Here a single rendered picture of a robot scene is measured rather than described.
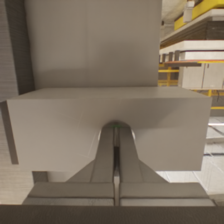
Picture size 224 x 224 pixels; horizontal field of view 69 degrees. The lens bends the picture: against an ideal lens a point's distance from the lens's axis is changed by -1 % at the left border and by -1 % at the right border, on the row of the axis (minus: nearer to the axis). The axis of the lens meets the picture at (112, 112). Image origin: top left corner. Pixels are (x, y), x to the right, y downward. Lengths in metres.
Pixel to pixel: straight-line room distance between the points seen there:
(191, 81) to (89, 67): 7.07
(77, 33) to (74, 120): 0.13
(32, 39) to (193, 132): 0.23
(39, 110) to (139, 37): 0.16
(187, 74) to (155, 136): 7.01
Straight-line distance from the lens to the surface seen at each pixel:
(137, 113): 0.16
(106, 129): 0.15
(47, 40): 0.26
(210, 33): 2.76
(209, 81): 7.58
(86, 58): 0.24
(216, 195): 13.99
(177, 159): 0.19
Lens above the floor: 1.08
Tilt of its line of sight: 16 degrees up
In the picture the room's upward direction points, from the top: 179 degrees clockwise
